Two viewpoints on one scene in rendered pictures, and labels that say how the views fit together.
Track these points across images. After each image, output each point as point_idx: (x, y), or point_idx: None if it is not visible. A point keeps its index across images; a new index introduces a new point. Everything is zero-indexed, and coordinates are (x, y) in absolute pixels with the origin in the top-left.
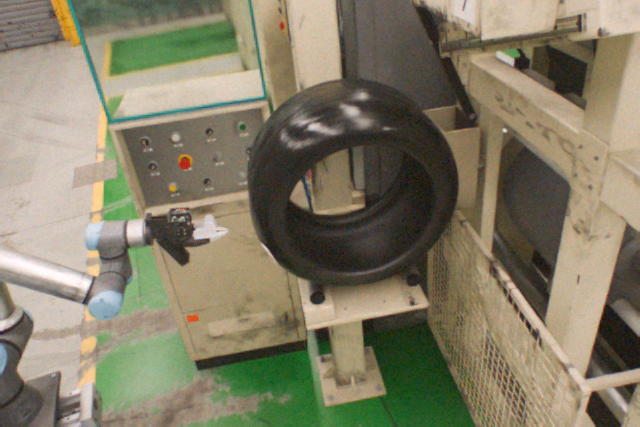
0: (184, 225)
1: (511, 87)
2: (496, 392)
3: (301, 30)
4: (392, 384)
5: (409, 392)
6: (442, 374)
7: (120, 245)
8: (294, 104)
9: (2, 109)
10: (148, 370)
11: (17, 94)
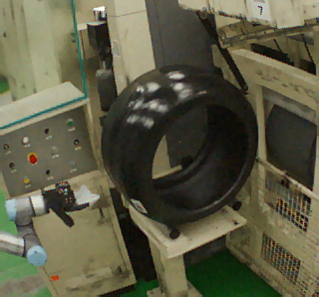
0: (71, 193)
1: (266, 64)
2: (290, 259)
3: (126, 39)
4: (206, 293)
5: (219, 293)
6: (237, 277)
7: (30, 214)
8: (139, 86)
9: None
10: None
11: None
